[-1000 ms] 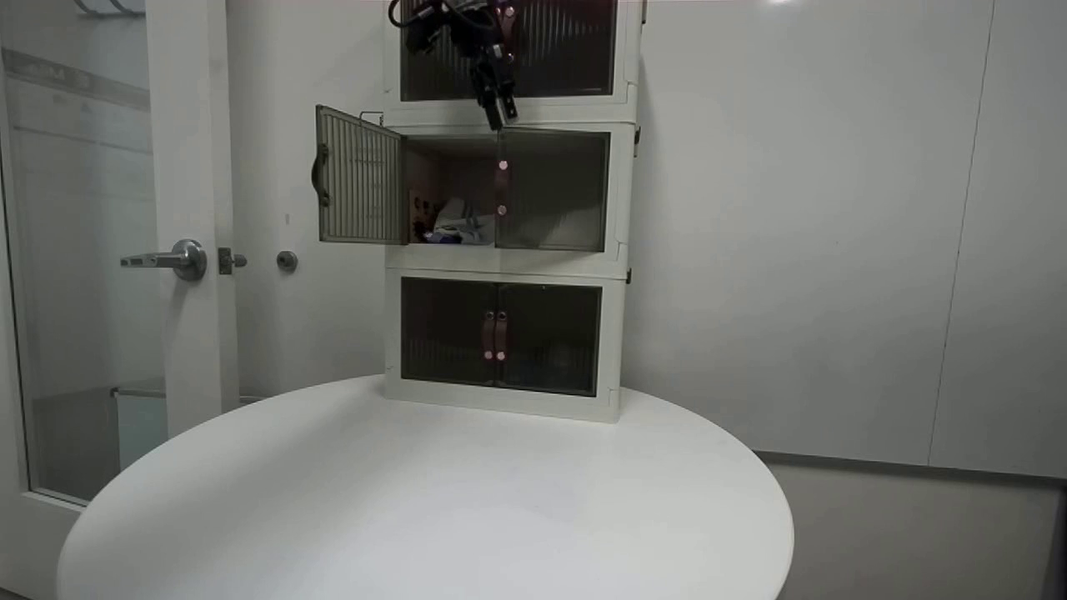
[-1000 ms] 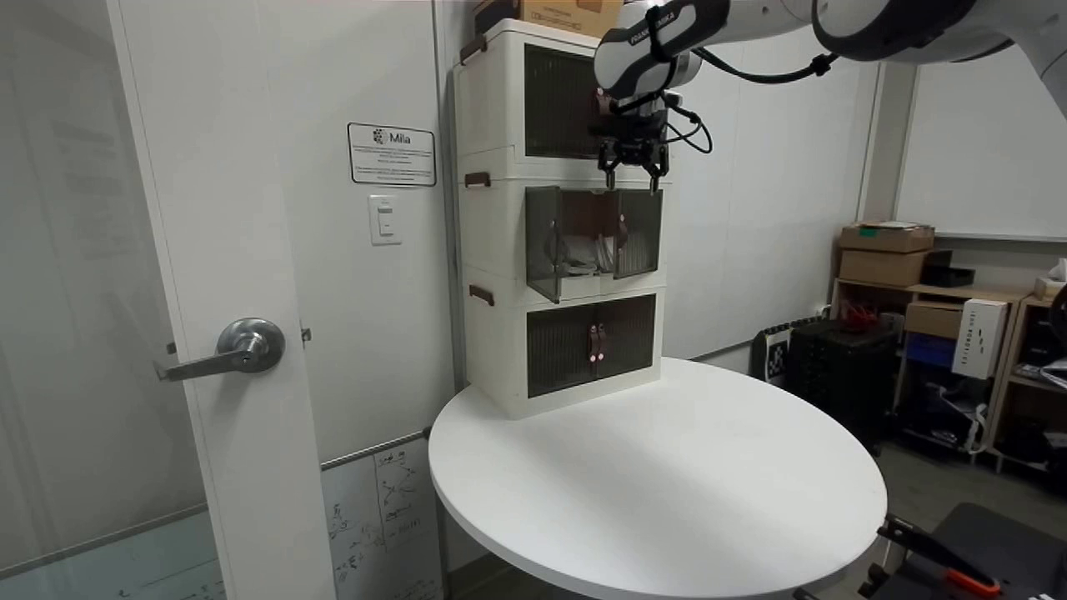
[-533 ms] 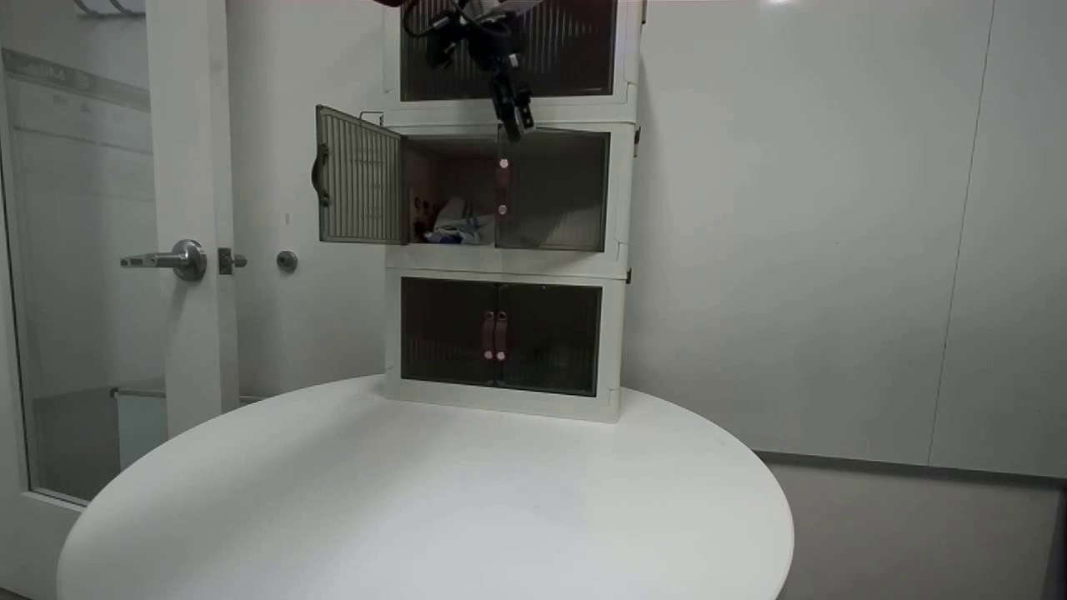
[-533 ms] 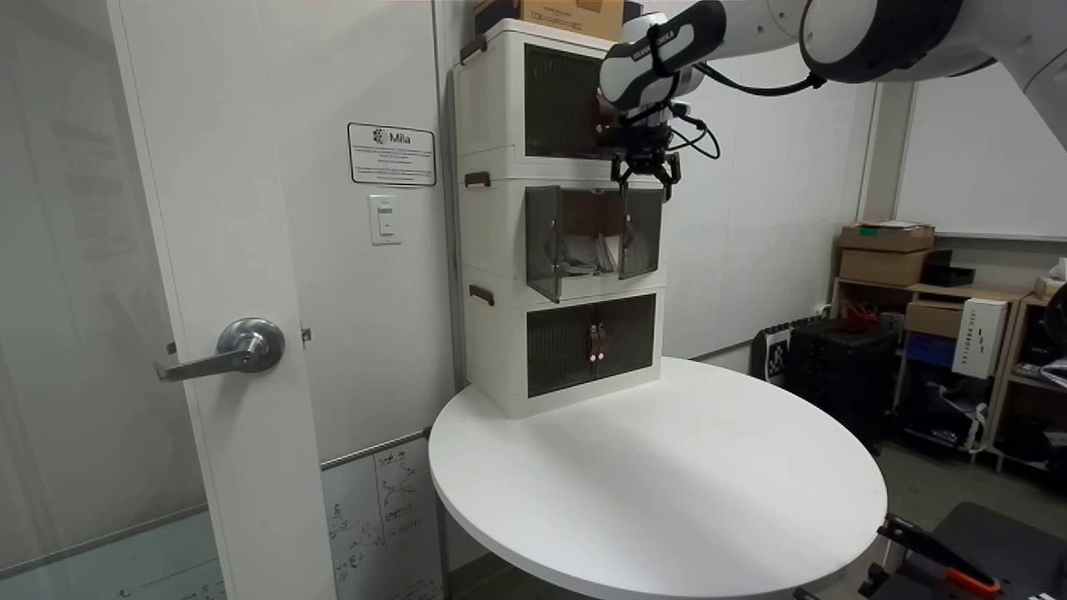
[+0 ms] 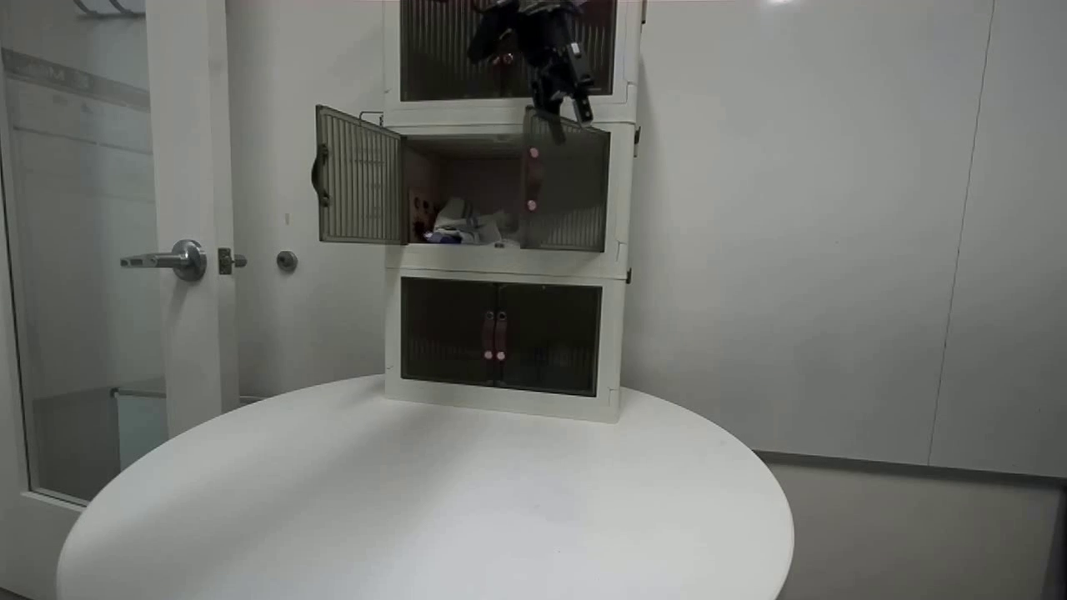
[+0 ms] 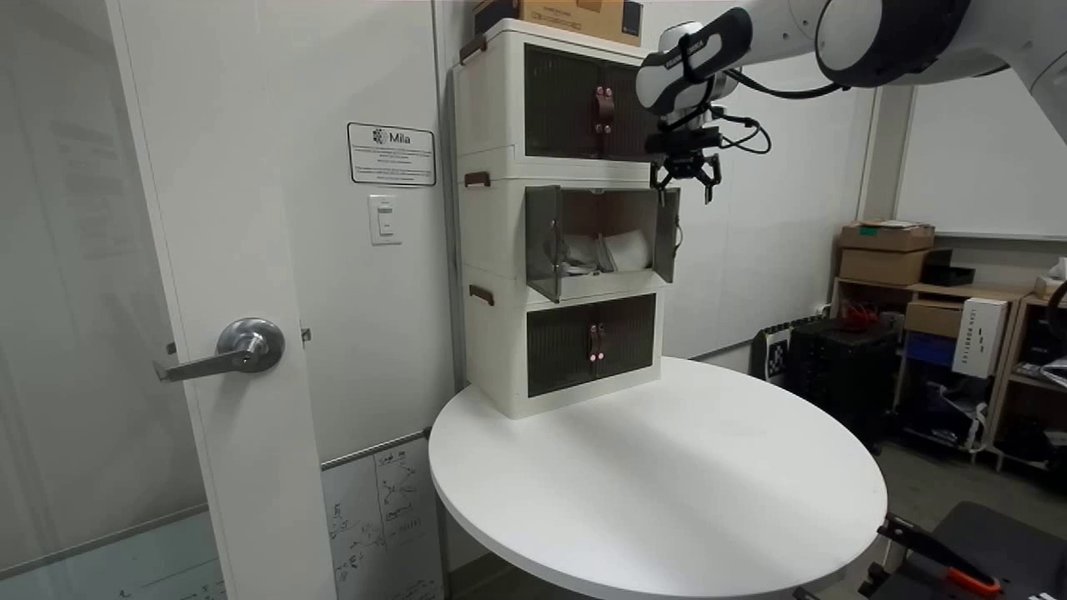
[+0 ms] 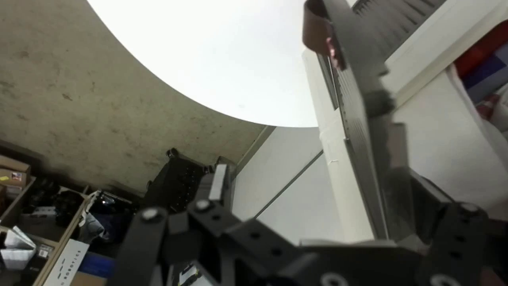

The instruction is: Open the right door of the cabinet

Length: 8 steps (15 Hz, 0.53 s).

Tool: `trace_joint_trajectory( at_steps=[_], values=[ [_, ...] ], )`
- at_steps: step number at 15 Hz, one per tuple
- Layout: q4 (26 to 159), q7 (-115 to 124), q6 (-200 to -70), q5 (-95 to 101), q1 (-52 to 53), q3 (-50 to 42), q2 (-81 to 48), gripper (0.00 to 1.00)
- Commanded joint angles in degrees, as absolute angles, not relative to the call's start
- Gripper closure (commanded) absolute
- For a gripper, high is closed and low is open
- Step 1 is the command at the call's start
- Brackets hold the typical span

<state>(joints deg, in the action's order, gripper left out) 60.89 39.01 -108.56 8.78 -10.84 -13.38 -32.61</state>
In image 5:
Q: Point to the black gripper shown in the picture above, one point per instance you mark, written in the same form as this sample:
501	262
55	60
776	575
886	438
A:
537	45

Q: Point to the white stacked cabinet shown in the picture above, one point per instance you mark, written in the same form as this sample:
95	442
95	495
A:
506	265

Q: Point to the mesh cabinet door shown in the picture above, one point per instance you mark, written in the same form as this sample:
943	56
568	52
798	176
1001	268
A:
362	179

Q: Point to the silver door latch knob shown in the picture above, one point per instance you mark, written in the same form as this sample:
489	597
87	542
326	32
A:
228	262

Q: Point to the white room door with glass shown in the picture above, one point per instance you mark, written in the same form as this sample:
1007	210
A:
189	135

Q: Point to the white cloth blue stripes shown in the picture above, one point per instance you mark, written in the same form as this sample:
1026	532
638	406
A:
463	225

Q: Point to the round silver wall button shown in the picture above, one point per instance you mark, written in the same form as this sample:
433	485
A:
288	262

